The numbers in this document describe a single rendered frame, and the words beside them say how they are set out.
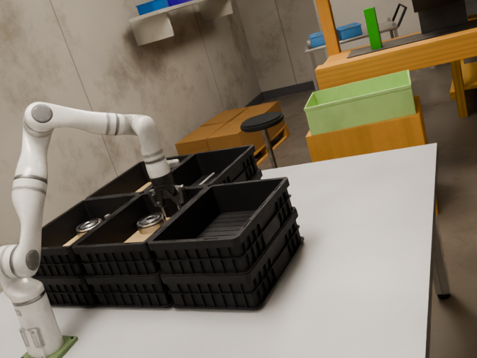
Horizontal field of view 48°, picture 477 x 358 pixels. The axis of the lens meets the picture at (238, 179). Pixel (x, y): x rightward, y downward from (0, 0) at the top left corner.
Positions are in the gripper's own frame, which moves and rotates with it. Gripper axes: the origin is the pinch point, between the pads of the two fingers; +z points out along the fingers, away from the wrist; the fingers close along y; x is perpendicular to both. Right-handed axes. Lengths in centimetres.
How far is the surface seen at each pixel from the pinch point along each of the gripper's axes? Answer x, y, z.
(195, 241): -33.2, 26.1, -4.6
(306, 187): 51, 30, 19
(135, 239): -7.2, -14.0, 5.3
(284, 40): 588, -135, 16
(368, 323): -39, 68, 18
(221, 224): -3.0, 17.8, 5.5
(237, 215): 2.7, 21.5, 5.5
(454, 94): 336, 79, 68
